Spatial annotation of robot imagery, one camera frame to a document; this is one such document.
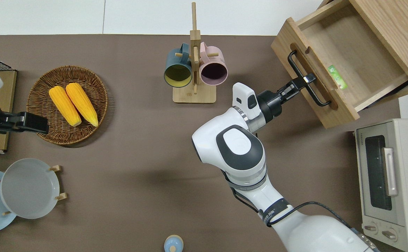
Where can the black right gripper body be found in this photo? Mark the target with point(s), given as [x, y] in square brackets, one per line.
[270, 103]

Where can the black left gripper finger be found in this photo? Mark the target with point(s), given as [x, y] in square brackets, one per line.
[37, 123]

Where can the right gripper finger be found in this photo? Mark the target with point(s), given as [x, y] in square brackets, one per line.
[309, 78]
[297, 86]

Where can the light wooden drawer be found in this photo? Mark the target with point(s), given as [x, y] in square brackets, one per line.
[347, 45]

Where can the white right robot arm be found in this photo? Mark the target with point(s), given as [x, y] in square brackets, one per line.
[238, 147]

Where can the small green box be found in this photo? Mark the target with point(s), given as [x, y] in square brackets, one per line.
[337, 77]

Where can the yellow corn cob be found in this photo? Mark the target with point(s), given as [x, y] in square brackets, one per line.
[64, 105]
[81, 103]

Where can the brown wicker basket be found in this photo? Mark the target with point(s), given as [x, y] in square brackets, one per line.
[43, 91]

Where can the wooden plate rack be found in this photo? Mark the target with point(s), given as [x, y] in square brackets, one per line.
[56, 168]

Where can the grey plate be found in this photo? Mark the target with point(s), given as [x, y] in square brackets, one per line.
[29, 189]

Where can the pink mug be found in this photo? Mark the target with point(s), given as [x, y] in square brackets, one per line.
[214, 57]

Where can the wooden mug rack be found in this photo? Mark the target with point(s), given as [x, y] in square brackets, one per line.
[194, 94]

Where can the brown table mat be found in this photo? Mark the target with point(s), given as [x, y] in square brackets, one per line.
[137, 140]

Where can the dark blue mug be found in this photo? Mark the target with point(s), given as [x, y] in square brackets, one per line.
[177, 61]

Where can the light wooden cabinet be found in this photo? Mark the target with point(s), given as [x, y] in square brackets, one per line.
[399, 28]

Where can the silver oven knob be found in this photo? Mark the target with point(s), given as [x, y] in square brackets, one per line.
[371, 228]
[389, 235]

